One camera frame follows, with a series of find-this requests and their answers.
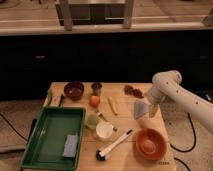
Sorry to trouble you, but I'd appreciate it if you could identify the black-handled utensil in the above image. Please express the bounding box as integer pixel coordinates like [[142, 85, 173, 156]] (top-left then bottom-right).
[[58, 94, 65, 107]]

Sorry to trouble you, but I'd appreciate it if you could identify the small metal cup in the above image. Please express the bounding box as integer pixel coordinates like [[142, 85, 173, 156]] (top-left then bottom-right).
[[91, 82, 102, 96]]

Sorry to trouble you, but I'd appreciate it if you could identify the black floor cable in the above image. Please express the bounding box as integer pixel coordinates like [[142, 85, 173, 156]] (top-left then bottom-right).
[[0, 112, 38, 143]]

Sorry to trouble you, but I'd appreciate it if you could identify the white paper cup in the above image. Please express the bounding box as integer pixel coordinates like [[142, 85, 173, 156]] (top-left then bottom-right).
[[96, 122, 113, 140]]

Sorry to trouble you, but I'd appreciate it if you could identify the metal spoon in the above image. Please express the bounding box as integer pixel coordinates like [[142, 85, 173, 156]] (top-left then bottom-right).
[[96, 110, 117, 132]]

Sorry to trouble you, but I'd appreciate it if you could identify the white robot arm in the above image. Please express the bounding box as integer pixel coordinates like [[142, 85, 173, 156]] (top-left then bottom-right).
[[146, 70, 213, 134]]

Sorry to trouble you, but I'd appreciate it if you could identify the black power cable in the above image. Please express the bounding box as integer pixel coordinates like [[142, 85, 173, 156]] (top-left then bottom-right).
[[169, 112, 197, 171]]

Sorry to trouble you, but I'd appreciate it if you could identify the grey sponge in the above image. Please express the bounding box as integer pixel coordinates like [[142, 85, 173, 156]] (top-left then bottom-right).
[[63, 134, 78, 158]]

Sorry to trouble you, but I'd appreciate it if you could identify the brown grape bunch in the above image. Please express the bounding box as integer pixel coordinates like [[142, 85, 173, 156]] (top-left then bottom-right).
[[124, 85, 143, 98]]

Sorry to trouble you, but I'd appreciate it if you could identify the green-handled utensil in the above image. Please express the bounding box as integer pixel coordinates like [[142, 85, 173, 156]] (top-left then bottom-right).
[[46, 89, 52, 106]]

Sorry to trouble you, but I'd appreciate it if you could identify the green plastic tray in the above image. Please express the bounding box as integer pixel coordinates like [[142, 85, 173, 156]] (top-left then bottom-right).
[[20, 107, 85, 171]]

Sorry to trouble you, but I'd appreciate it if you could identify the orange peach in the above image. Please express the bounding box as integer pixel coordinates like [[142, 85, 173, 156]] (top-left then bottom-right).
[[89, 95, 100, 108]]

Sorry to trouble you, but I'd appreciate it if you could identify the wooden chair frame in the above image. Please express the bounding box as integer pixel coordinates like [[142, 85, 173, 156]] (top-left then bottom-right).
[[55, 0, 134, 30]]

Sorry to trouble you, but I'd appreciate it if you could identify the white dish brush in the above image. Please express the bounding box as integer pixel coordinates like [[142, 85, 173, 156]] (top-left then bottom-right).
[[96, 129, 133, 161]]

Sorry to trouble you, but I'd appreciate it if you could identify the green plastic cup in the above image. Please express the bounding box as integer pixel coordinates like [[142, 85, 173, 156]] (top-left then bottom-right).
[[86, 115, 99, 130]]

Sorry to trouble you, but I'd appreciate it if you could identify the orange plastic bowl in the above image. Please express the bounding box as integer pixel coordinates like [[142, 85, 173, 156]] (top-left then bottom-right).
[[135, 128, 167, 161]]

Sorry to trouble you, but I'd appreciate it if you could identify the dark red bowl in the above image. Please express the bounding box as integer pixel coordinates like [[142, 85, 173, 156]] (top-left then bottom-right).
[[64, 82, 84, 101]]

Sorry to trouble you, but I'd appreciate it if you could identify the grey towel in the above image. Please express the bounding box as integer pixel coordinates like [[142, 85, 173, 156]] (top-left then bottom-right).
[[134, 100, 149, 119]]

